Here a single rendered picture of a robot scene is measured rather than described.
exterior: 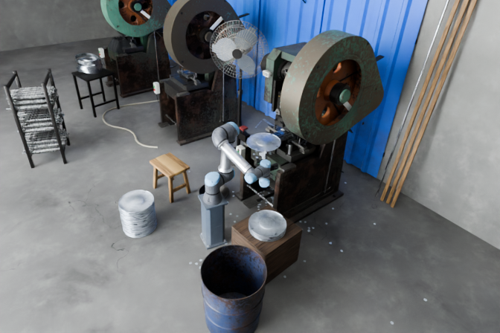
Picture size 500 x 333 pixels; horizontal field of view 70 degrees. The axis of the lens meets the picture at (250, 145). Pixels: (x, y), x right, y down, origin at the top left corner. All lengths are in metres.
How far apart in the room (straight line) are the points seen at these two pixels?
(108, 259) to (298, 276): 1.53
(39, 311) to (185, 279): 1.01
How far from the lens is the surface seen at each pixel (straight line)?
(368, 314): 2.94
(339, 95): 2.60
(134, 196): 3.28
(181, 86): 4.39
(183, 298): 2.86
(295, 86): 2.38
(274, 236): 2.72
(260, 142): 2.99
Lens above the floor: 2.33
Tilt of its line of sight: 32 degrees down
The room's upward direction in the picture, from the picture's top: 3 degrees clockwise
